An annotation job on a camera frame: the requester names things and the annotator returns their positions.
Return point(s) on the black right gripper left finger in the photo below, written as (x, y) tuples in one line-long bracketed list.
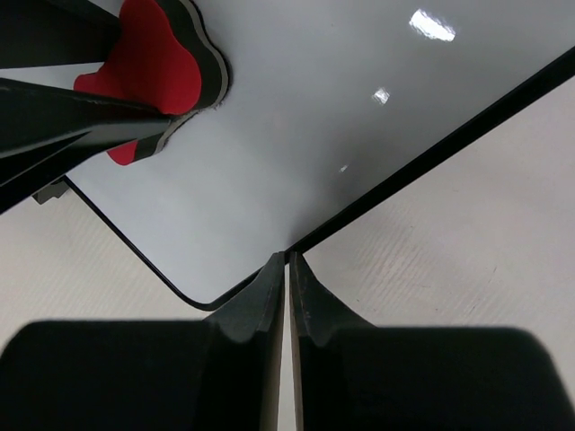
[(240, 378)]

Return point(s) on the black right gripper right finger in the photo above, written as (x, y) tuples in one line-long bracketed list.
[(335, 360)]

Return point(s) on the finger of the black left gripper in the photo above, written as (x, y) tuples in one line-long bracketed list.
[(55, 33), (47, 131)]

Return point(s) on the red whiteboard eraser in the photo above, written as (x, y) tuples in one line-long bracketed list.
[(163, 58)]

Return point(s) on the white whiteboard black frame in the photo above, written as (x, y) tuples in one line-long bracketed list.
[(333, 104)]

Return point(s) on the black whiteboard stand foot right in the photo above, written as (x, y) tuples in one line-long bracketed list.
[(55, 189)]

